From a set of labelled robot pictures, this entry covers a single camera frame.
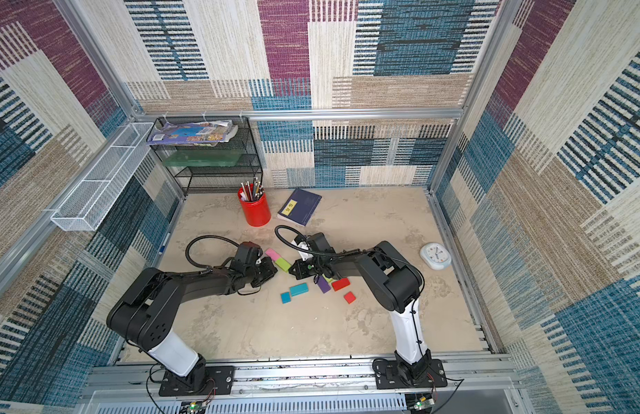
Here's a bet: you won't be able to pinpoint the pink long block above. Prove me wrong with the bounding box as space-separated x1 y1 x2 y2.
265 248 281 262

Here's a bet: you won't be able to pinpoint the light green long block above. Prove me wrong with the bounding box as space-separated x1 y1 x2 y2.
274 257 292 273

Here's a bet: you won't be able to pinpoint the teal long block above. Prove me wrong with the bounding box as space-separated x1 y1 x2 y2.
289 283 309 297

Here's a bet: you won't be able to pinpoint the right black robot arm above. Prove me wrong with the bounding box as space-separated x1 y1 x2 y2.
274 226 431 367

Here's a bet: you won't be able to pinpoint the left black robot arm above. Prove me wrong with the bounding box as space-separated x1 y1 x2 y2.
106 241 278 380

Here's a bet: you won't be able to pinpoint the purple block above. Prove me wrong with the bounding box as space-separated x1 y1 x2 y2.
317 278 331 293

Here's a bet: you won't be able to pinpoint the red long block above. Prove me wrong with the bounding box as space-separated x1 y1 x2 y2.
331 278 350 292

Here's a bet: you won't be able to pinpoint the dark blue notebook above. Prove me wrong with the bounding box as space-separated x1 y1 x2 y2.
278 188 322 226

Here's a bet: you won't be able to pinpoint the small red cube block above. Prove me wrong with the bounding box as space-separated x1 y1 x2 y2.
343 292 356 304

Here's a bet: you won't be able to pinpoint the red ribbed pencil cup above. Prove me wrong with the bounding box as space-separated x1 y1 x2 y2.
237 189 272 227

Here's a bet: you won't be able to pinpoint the pencils in cup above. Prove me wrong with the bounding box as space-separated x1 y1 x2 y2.
240 177 264 203

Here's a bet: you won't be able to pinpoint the black mesh shelf rack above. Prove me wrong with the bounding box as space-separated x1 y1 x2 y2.
146 116 263 196

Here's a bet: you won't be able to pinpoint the green folder in rack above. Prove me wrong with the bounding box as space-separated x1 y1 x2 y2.
163 150 242 167

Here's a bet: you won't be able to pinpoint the colourful magazine on rack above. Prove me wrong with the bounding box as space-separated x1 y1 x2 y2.
147 120 239 147

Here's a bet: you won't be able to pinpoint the blue pen by wall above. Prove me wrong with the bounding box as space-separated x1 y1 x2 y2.
159 232 171 255

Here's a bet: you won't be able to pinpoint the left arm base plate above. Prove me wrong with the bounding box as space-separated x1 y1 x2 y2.
158 366 235 397

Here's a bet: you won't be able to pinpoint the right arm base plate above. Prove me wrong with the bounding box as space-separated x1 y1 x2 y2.
372 358 448 390

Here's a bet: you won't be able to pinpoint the white wire wall basket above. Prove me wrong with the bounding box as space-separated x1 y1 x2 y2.
51 122 154 232

